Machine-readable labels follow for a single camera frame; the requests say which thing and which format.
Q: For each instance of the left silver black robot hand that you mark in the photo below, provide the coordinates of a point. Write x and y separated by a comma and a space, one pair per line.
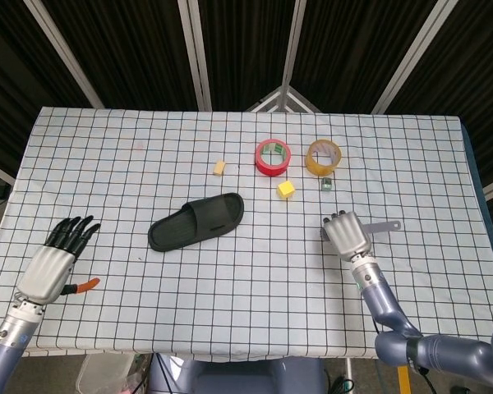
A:
45, 273

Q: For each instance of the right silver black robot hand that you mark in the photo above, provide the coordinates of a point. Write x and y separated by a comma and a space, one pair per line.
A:
349, 236

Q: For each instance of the grey scrubbing brush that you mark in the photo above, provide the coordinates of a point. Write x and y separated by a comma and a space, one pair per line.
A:
384, 226

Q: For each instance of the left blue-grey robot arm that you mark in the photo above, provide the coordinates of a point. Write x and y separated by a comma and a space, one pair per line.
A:
8, 340

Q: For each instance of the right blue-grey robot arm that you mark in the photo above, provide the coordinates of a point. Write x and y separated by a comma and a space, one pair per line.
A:
448, 351

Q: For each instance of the small green cube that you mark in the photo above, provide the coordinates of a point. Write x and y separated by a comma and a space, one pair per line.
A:
327, 185

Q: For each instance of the clear yellowish tape roll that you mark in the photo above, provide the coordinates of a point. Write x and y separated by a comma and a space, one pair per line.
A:
316, 167

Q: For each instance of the yellow cube block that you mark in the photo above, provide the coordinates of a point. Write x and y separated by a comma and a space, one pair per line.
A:
286, 191

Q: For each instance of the red tape roll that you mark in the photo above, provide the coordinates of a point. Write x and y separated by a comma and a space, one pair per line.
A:
267, 169

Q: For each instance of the clear plastic storage box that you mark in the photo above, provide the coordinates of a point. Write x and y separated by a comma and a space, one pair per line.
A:
107, 375

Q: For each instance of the dark green rubber slipper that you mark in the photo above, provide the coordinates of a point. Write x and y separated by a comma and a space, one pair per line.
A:
176, 234

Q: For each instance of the white black-checked tablecloth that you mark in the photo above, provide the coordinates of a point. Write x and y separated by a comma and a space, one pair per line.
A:
230, 308

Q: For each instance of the tan eraser block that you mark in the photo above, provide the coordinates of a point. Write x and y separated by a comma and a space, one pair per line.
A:
219, 168

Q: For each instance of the blue-grey robot torso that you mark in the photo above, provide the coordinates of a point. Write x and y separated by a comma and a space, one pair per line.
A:
238, 377

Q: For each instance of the black white-framed folding screen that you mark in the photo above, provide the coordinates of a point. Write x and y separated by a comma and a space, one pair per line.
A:
127, 49

